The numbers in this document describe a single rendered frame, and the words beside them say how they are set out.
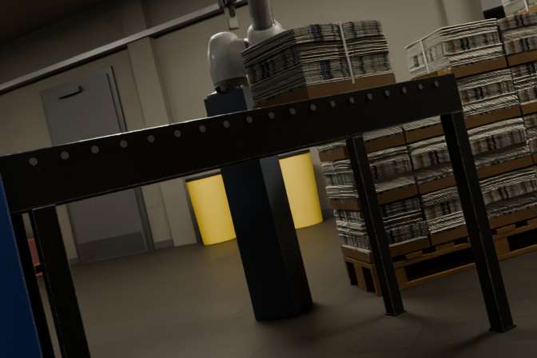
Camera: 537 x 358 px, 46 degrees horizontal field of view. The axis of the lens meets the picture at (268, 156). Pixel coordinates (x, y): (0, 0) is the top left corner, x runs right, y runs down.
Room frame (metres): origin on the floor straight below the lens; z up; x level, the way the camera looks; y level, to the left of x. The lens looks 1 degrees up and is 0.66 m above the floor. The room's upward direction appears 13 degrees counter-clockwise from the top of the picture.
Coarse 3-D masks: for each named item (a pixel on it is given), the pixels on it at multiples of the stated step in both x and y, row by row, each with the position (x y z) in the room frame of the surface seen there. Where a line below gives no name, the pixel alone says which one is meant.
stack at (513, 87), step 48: (480, 96) 2.83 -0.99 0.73; (528, 96) 2.87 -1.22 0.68; (336, 144) 2.73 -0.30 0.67; (432, 144) 2.76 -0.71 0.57; (480, 144) 2.80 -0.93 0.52; (528, 144) 2.87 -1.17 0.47; (336, 192) 2.89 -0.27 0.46; (384, 192) 2.70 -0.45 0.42; (432, 192) 2.77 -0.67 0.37; (528, 192) 2.84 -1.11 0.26
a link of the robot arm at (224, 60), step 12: (216, 36) 2.77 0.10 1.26; (228, 36) 2.76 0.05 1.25; (216, 48) 2.75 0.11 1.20; (228, 48) 2.75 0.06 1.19; (240, 48) 2.75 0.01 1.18; (216, 60) 2.75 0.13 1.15; (228, 60) 2.74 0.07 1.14; (240, 60) 2.75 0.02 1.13; (216, 72) 2.76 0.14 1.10; (228, 72) 2.74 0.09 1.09; (240, 72) 2.76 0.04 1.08
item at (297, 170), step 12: (288, 156) 5.83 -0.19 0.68; (300, 156) 5.87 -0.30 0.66; (288, 168) 5.85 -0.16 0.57; (300, 168) 5.86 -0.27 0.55; (312, 168) 6.01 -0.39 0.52; (288, 180) 5.86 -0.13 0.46; (300, 180) 5.86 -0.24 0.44; (312, 180) 5.95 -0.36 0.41; (288, 192) 5.87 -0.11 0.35; (300, 192) 5.86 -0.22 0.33; (312, 192) 5.92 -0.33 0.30; (300, 204) 5.86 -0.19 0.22; (312, 204) 5.90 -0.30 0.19; (300, 216) 5.87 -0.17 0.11; (312, 216) 5.89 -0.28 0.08; (300, 228) 5.88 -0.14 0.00
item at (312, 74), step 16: (288, 32) 1.83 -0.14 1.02; (304, 32) 1.83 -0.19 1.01; (320, 32) 1.87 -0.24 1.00; (256, 48) 1.97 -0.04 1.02; (272, 48) 1.90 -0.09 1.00; (288, 48) 1.86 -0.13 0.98; (304, 48) 1.83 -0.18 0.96; (320, 48) 1.87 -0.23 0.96; (336, 48) 1.90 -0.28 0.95; (256, 64) 2.00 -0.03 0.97; (272, 64) 1.93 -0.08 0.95; (288, 64) 1.87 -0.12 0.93; (304, 64) 1.83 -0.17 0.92; (320, 64) 1.86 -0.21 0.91; (336, 64) 1.91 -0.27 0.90; (256, 80) 2.01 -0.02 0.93; (272, 80) 1.94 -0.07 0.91; (288, 80) 1.88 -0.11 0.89; (304, 80) 1.82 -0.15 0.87; (320, 80) 1.85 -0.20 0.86; (336, 80) 1.89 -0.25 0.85; (256, 96) 2.03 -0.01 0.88; (272, 96) 1.95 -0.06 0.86
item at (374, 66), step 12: (348, 24) 1.94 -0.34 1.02; (360, 24) 1.97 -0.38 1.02; (372, 24) 2.00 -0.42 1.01; (360, 36) 1.96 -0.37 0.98; (372, 36) 2.01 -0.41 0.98; (384, 36) 2.03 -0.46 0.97; (360, 48) 1.96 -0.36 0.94; (372, 48) 1.99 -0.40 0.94; (384, 48) 2.02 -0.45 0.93; (360, 60) 1.96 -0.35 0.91; (372, 60) 1.99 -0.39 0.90; (384, 60) 2.02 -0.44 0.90; (360, 72) 1.95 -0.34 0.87; (372, 72) 1.98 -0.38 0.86; (384, 72) 2.01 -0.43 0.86
